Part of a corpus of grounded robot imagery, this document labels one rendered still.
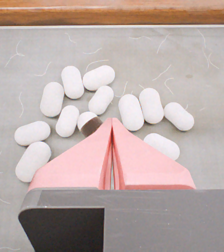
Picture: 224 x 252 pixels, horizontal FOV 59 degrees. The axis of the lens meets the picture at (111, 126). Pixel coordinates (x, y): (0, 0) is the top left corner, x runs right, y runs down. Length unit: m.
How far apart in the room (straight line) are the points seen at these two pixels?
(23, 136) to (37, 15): 0.13
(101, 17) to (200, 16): 0.11
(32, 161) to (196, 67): 0.19
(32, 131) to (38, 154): 0.02
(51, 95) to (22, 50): 0.08
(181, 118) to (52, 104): 0.12
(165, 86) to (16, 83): 0.16
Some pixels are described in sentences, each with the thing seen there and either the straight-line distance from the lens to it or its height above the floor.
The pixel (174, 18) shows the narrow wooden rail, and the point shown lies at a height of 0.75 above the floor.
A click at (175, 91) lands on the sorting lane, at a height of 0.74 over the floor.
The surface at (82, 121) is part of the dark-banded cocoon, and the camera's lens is 0.18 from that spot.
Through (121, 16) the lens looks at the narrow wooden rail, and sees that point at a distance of 0.25.
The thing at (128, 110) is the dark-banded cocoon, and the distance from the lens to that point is 0.18.
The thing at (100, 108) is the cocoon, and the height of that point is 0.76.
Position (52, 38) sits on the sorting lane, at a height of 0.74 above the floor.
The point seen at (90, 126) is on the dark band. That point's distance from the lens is 0.18.
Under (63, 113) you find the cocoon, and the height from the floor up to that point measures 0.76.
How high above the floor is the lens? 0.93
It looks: 76 degrees down
